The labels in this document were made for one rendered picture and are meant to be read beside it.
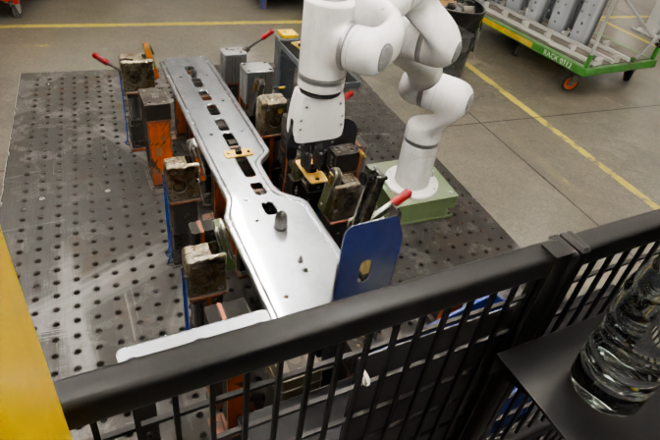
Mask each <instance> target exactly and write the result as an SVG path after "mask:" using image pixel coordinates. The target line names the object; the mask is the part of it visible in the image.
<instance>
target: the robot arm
mask: <svg viewBox="0 0 660 440"><path fill-rule="evenodd" d="M461 49H462V38H461V34H460V31H459V28H458V26H457V24H456V23H455V21H454V19H453V18H452V17H451V15H450V14H449V13H448V12H447V11H446V9H445V8H444V7H443V6H442V5H441V3H440V1H439V0H303V12H302V36H301V48H300V60H299V71H298V86H296V87H295V90H294V92H293V96H292V99H291V103H290V108H289V114H288V121H287V132H288V134H287V136H286V138H285V141H284V143H285V144H286V145H287V146H289V147H295V148H297V149H298V150H299V151H300V152H301V166H302V167H303V168H304V169H305V171H306V172H307V173H309V172H310V169H311V160H312V164H314V165H315V166H316V167H317V170H318V171H321V170H322V164H324V157H325V153H326V152H328V148H329V147H330V146H331V145H332V144H333V143H334V142H335V141H337V140H339V139H341V138H343V137H344V134H343V128H344V119H345V97H344V91H343V89H344V85H345V78H346V71H349V72H352V73H355V74H358V75H362V76H368V77H372V76H376V75H378V74H380V73H381V72H383V71H384V70H385V69H386V68H387V67H388V66H390V65H391V64H392V63H393V64H395V65H396V66H398V67H399V68H401V69H402V70H403V71H405V72H404V74H403V75H402V78H401V80H400V82H399V94H400V96H401V97H402V98H403V99H404V100H406V101H407V102H408V103H410V104H413V105H415V106H418V107H421V108H424V109H426V110H429V111H432V112H434V114H424V115H416V116H413V117H411V118H410V119H409V120H408V123H407V126H406V129H405V134H404V139H403V143H402V148H401V152H400V157H399V161H398V165H396V166H393V167H391V168H390V169H389V170H388V171H387V172H386V174H385V176H387V177H388V180H385V183H386V186H387V187H388V188H389V189H390V190H391V191H392V192H393V193H395V194H399V193H400V192H402V191H403V190H405V189H410V190H411V191H412V196H411V197H410V199H425V198H429V197H431V196H433V195H434V194H435V193H436V192H437V189H438V182H437V179H436V178H435V176H434V171H433V170H432V168H433V165H434V161H435V157H436V154H437V150H438V146H439V143H440V139H441V136H442V134H443V131H444V130H445V128H446V127H447V126H449V125H450V124H452V123H453V122H455V121H457V120H458V119H460V118H461V117H463V116H464V115H465V113H466V112H467V111H468V110H469V108H470V106H471V105H472V102H473V91H472V88H471V86H470V85H469V84H468V83H467V82H464V81H462V80H460V79H457V78H455V77H452V76H449V75H446V74H443V68H444V67H448V66H450V65H451V64H453V63H454V62H455V61H456V60H457V59H458V57H459V56H460V53H461ZM313 141H317V146H315V147H314V150H313V159H312V156H311V154H310V145H311V143H312V142H313Z"/></svg>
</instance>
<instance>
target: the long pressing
mask: <svg viewBox="0 0 660 440"><path fill-rule="evenodd" d="M159 65H160V67H161V69H162V72H163V74H164V76H165V78H166V80H167V82H168V84H169V85H170V87H171V89H172V91H173V93H174V95H175V97H176V99H177V102H178V104H179V106H180V108H181V110H182V112H183V114H184V116H185V118H186V120H187V122H188V124H189V126H190V128H191V130H192V134H193V136H194V138H195V140H196V142H197V144H198V146H199V148H200V150H201V152H202V154H203V156H204V158H205V160H206V162H207V165H208V167H209V169H210V171H211V173H212V175H213V177H214V179H215V181H216V183H217V185H218V187H219V189H220V191H221V193H222V195H223V197H224V199H225V201H226V208H225V213H224V222H225V224H226V226H227V228H228V230H229V233H230V235H231V238H232V240H233V242H234V244H235V246H236V248H237V251H238V253H239V255H240V257H241V259H242V261H243V264H244V266H245V268H246V270H247V274H248V276H249V278H250V280H251V282H252V283H253V286H254V288H255V290H256V292H257V294H258V296H259V299H260V301H261V303H262V305H263V307H264V309H265V310H266V311H267V312H268V314H269V316H270V318H271V319H272V318H276V317H279V316H283V315H287V314H290V313H294V312H297V311H301V310H304V309H308V308H311V307H315V306H318V305H322V304H325V303H330V300H331V294H332V288H333V283H334V277H335V271H336V265H337V263H339V257H340V252H341V250H340V249H339V247H338V246H337V244H336V243H335V241H334V240H333V238H332V237H331V235H330V234H329V232H328V231H327V229H326V228H325V226H324V225H323V223H322V222H321V220H320V219H319V217H318V216H317V214H316V213H315V211H314V210H313V208H312V207H311V205H310V204H309V203H308V202H307V201H306V200H305V199H303V198H300V197H297V196H294V195H290V194H287V193H284V192H280V191H278V190H277V189H276V188H275V187H274V185H273V184H272V182H271V180H270V179H269V177H268V175H267V174H266V172H265V171H264V169H263V167H262V164H263V163H264V162H265V161H266V159H267V158H268V157H269V152H270V151H269V148H268V147H267V145H266V143H265V142H264V140H263V139H262V137H261V136H260V134H259V133H258V131H257V130H256V128H255V127H254V125H253V124H252V122H251V121H250V119H249V118H248V116H247V114H246V113H245V111H244V110H243V108H242V107H241V105H240V104H239V102H238V101H237V99H236V97H235V96H234V94H233V93H232V91H231V90H230V89H229V88H228V86H227V85H226V83H225V82H224V80H223V79H222V77H221V76H220V74H219V73H218V71H217V70H216V68H215V67H214V65H213V64H212V62H211V61H210V59H209V58H208V57H207V56H204V55H203V56H194V57H180V58H166V59H163V60H161V61H160V62H159ZM187 67H192V68H193V69H194V70H196V78H192V77H191V75H189V74H188V72H187V71H186V69H185V68H187ZM207 75H208V76H207ZM180 77H181V78H180ZM193 79H200V81H201V82H202V84H203V86H202V87H195V86H194V84H193V81H192V80H193ZM201 91H206V92H207V93H208V94H209V96H210V98H211V100H202V98H201V96H200V95H199V92H201ZM222 100H224V101H222ZM208 105H215V106H216V108H217V110H218V111H219V113H220V114H219V115H211V114H210V113H209V111H208V109H207V107H206V106H208ZM218 120H223V121H224V122H225V123H226V125H227V127H228V128H229V131H220V130H219V129H218V127H217V125H216V123H215V121H218ZM241 131H242V132H241ZM224 134H232V135H233V137H234V139H235V140H236V142H237V144H238V145H239V147H240V148H247V147H250V148H251V150H252V151H253V153H254V155H250V156H243V157H245V158H246V159H247V162H248V163H249V165H250V167H251V168H252V170H253V172H254V173H255V175H256V176H254V177H246V176H245V174H244V172H243V170H242V169H241V167H240V165H239V163H238V161H237V160H236V158H238V157H236V158H229V159H227V158H225V156H224V154H223V151H225V150H231V149H230V147H229V145H228V144H227V142H226V141H225V139H224V138H223V135H224ZM211 135H212V136H211ZM252 184H262V186H263V188H264V189H265V191H266V194H261V195H257V194H255V193H254V191H253V189H252V187H251V185H252ZM246 199H247V200H248V201H245V200H246ZM268 202H270V203H273V205H274V207H275V208H276V210H277V212H278V211H279V210H284V211H286V213H287V215H288V225H287V229H286V230H285V231H277V230H275V228H274V220H275V215H276V214H271V215H268V214H266V212H265V210H264V209H263V207H262V204H263V203H268ZM255 220H258V222H255ZM300 255H302V263H299V262H298V260H299V258H300ZM305 267H306V268H307V270H308V271H307V272H304V271H303V270H304V268H305ZM284 296H288V298H287V299H285V298H284Z"/></svg>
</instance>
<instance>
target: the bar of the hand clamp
mask: <svg viewBox="0 0 660 440"><path fill-rule="evenodd" d="M358 180H359V182H360V184H361V185H363V186H364V187H363V190H362V193H361V196H360V199H359V202H358V205H357V209H356V212H355V215H354V218H353V221H352V224H351V226H353V225H355V224H357V223H363V222H367V221H370V219H371V216H372V214H373V211H374V208H375V206H376V203H377V200H378V198H379V196H380V193H381V190H382V188H383V185H384V182H385V180H388V177H387V176H385V175H384V174H383V173H382V172H381V171H380V170H379V169H378V168H374V169H370V170H369V173H368V174H367V173H366V172H361V173H360V175H359V177H358ZM351 226H350V227H351Z"/></svg>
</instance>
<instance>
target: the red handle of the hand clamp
mask: <svg viewBox="0 0 660 440"><path fill-rule="evenodd" d="M412 193H413V192H412V191H411V190H410V189H405V190H403V191H402V192H400V193H399V194H397V195H396V196H394V197H393V198H392V199H390V200H389V202H387V203H386V204H384V205H383V206H382V207H380V208H379V209H377V210H376V211H374V212H373V214H372V216H371V219H370V221H372V220H376V219H379V218H380V217H382V216H383V215H385V214H386V213H387V212H389V211H390V208H391V204H392V203H395V204H396V206H398V205H400V204H401V203H403V202H404V201H405V200H407V199H408V198H410V197H411V196H412Z"/></svg>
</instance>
